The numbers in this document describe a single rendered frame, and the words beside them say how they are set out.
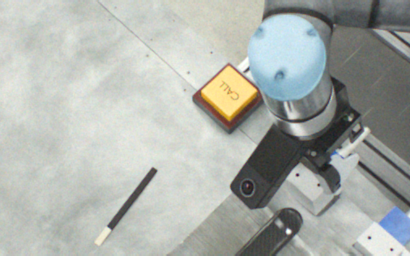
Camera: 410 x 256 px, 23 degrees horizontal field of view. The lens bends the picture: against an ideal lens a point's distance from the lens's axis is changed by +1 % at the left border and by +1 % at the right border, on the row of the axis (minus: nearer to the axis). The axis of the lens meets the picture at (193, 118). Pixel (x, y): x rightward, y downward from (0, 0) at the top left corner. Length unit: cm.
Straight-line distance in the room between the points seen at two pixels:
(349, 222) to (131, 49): 45
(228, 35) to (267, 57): 147
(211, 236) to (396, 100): 92
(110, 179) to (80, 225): 8
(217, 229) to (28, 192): 30
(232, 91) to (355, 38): 80
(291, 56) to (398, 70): 124
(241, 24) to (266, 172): 134
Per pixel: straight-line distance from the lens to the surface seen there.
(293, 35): 98
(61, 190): 145
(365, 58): 219
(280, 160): 113
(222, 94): 145
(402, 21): 105
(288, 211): 133
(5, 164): 148
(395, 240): 130
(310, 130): 108
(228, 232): 132
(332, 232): 132
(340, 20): 105
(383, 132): 213
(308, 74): 97
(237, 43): 243
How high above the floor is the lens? 215
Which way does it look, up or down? 67 degrees down
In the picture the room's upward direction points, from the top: 5 degrees counter-clockwise
